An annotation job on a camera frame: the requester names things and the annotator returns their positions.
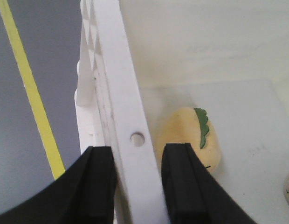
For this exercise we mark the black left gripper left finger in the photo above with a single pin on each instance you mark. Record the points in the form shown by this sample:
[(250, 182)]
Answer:
[(84, 194)]

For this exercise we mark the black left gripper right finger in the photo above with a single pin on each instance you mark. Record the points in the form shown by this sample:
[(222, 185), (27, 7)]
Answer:
[(192, 195)]

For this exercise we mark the yellow mango plush toy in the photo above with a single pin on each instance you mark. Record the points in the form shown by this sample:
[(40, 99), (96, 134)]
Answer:
[(190, 125)]

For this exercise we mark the white plastic tote crate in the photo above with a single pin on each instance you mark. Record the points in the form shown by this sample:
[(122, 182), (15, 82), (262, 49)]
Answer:
[(232, 58)]

